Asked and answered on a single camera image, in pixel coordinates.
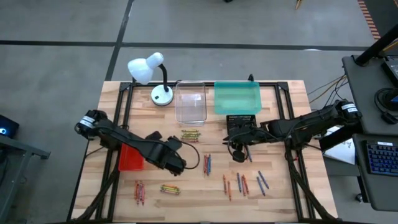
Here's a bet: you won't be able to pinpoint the white paper sheet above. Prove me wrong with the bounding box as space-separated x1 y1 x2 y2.
322 126 356 166

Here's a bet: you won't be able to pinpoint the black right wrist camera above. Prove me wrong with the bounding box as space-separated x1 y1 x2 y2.
231 148 248 164

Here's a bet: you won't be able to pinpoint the black headphones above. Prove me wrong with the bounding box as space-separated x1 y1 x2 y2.
374 86 398 126

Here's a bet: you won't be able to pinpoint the grey desk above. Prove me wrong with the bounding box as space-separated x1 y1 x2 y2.
341 54 398 136

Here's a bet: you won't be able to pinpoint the white desk lamp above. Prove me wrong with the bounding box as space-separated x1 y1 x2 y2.
127 52 174 107

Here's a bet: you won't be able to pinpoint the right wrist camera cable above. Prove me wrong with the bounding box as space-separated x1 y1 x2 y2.
226 130 249 157

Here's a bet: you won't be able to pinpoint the black plastic basket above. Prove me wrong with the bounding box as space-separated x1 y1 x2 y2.
226 114 258 136

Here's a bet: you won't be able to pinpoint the clear plastic container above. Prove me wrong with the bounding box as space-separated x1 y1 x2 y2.
175 80 208 128

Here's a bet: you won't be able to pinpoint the black metal table frame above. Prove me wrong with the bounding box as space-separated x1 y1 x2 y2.
70 81 335 223

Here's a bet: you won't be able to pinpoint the black backlit keyboard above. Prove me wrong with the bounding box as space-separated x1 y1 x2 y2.
366 140 398 177

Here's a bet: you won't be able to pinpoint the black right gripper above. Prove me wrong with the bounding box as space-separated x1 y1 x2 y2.
222 121 272 149

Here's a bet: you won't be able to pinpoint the black laptop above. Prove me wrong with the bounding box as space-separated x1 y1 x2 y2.
381 55 398 88

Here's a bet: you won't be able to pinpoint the grey keyboard shelf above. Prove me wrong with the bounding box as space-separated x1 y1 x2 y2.
355 133 398 213

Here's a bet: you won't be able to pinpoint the black pole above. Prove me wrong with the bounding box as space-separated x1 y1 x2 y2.
354 23 398 67

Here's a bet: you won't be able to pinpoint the black device with blue light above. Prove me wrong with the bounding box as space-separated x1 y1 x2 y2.
0 114 20 139

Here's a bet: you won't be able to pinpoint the grey metal cart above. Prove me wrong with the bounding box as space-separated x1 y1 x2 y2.
0 133 51 224

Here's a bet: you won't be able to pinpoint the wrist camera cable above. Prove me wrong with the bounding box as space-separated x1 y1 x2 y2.
178 141 201 171
226 130 249 157

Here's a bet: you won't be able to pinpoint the red plastic basket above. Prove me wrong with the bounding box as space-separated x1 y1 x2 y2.
118 141 146 172

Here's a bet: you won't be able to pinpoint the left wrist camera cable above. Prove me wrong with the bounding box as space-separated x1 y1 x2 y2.
178 141 201 171

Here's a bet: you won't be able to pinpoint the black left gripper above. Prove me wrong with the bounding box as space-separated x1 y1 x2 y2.
154 135 188 177

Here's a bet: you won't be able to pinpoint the orange black striped strip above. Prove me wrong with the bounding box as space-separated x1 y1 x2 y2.
357 0 382 41

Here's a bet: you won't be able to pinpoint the teal plastic tray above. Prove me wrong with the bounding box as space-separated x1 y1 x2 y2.
213 80 263 116

